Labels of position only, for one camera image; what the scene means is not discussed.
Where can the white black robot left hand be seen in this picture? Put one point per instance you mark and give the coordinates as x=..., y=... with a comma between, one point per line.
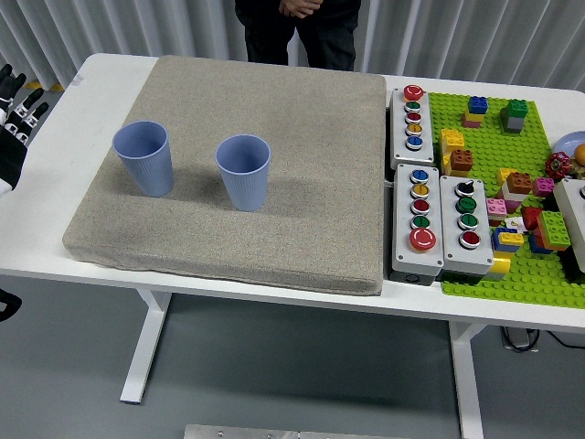
x=13, y=155

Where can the person's right hand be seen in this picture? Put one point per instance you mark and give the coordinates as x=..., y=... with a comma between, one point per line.
x=289, y=7

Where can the person's left hand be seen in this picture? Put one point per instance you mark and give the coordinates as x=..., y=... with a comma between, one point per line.
x=311, y=5

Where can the blue ribbed cup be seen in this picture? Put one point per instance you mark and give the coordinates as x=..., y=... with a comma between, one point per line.
x=247, y=192
x=151, y=178

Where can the person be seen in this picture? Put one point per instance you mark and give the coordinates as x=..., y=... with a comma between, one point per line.
x=320, y=41

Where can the white pleated curtain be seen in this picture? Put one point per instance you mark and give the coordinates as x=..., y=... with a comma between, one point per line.
x=457, y=36

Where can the grey-brown mat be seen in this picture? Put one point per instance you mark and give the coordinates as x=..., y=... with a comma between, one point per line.
x=297, y=183

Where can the grey five-button control box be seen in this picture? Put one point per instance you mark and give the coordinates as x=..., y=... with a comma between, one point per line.
x=404, y=256
x=425, y=155

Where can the blue toy brick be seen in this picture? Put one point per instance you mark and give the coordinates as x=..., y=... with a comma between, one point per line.
x=477, y=105
x=539, y=247
x=497, y=244

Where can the pink toy brick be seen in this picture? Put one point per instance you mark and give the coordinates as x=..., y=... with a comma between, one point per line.
x=496, y=206
x=470, y=123

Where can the brown toy brick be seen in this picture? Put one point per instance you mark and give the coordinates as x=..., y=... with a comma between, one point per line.
x=519, y=183
x=461, y=160

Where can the green brick baseplate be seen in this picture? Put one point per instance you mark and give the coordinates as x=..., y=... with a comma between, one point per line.
x=489, y=137

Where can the green toy brick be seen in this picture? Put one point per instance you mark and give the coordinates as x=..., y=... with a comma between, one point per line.
x=517, y=109

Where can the white table leg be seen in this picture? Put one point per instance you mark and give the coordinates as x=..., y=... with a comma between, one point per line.
x=146, y=347
x=466, y=375

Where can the grey toy brick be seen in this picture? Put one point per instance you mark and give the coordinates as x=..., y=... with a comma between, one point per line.
x=514, y=124

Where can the grey four-button control box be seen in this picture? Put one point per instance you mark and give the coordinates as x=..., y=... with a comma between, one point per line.
x=450, y=219

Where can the white toy brick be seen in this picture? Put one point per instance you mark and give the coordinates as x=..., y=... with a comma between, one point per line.
x=509, y=192

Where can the blue plate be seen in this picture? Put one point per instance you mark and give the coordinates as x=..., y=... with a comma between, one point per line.
x=569, y=142

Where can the magenta toy brick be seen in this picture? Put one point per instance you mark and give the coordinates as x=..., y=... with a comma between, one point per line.
x=543, y=187

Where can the red toy brick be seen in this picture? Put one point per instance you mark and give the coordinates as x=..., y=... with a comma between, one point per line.
x=531, y=218

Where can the orange fruit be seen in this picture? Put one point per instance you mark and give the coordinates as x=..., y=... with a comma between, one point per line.
x=581, y=153

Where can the yellow cylinder toy brick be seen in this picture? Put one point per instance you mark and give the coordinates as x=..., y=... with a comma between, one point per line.
x=500, y=264

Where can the white box with black base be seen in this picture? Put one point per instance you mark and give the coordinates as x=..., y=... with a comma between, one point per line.
x=571, y=201

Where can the green orange layered brick stack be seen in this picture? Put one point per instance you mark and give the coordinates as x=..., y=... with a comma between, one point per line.
x=553, y=226

